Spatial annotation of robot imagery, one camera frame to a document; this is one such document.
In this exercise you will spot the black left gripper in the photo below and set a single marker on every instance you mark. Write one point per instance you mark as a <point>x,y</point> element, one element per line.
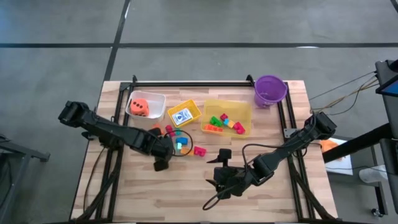
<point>160,146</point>

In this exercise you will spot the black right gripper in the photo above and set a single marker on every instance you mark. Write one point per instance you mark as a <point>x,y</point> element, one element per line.
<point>231,182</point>

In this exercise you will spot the pale teal small toy block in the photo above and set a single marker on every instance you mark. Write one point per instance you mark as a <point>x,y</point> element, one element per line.
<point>179,146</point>

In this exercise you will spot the red notched toy block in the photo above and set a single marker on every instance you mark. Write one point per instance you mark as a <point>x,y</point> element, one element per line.
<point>200,151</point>

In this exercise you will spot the amber long toy block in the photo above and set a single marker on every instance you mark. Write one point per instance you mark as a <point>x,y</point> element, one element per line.
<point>187,151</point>

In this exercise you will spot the blue playing card box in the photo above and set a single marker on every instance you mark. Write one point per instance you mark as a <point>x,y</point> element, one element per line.
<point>182,116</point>

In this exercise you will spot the orange long toy block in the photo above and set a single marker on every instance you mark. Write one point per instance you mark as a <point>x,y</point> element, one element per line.
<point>213,127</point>

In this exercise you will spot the orange foam die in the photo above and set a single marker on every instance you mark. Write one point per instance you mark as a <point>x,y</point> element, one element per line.
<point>138,105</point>

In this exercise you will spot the yellow small toy block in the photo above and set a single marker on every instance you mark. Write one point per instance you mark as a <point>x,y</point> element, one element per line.
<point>231,124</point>

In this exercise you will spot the red stepped toy block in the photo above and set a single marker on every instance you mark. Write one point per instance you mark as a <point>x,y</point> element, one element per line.
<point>239,127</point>

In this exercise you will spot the green stepped toy block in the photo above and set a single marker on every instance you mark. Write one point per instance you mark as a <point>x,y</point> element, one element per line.
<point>215,121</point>

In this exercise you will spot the small red toy block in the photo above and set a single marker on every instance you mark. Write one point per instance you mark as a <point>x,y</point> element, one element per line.
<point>224,117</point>

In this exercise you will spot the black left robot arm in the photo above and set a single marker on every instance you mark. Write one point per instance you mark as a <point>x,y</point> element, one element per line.
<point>118,133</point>

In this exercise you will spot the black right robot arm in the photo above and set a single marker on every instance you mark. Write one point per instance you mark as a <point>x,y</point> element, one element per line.
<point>280,152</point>

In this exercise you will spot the red tall toy block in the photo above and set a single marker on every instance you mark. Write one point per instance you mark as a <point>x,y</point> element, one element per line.
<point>169,130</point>

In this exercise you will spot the orange sloped toy block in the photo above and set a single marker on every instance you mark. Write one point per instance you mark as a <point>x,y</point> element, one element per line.
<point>157,127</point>

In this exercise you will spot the blue toy block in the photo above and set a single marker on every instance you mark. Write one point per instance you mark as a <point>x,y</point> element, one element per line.
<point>182,140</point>

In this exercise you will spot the white plastic bin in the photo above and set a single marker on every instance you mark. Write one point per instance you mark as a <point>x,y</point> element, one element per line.
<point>155,99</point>

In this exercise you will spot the yellow slotted plastic basket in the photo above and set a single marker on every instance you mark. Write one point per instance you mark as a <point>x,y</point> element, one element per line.
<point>196,107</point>

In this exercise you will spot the translucent yellow plastic bin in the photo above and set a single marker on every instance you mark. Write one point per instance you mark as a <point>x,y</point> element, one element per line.
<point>239,109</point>

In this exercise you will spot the black table clamp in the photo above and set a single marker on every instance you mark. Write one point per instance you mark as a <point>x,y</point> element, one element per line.
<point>134,78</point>
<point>249,78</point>
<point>87,135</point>

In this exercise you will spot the purple monster face bucket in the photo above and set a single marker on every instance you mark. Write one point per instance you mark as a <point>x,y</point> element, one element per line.
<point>270,90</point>

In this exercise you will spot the orange object on side table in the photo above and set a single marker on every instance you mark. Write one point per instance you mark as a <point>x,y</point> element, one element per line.
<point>328,145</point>

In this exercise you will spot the white side table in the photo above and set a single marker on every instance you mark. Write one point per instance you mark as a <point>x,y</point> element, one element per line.
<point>342,165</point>

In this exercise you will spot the grey metal stand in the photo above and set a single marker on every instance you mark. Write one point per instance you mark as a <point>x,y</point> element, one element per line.
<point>18,152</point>

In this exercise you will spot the black monitor stand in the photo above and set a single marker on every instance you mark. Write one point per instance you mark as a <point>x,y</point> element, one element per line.
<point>357,141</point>

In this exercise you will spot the white object on floor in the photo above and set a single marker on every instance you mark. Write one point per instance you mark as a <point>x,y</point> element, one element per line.
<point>371,174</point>

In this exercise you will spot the black caster wheel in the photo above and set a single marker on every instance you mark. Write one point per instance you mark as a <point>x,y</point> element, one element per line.
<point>377,212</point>

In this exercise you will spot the blue lit screen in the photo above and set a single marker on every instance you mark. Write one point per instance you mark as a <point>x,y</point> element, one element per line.
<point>392,88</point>

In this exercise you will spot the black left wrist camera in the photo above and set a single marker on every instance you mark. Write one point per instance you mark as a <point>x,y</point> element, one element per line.
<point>161,165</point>

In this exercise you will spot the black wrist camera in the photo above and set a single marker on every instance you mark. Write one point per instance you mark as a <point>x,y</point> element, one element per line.
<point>161,165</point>
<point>225,154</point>

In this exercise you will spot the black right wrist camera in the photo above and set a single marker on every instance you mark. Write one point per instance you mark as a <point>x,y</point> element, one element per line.
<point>225,154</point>

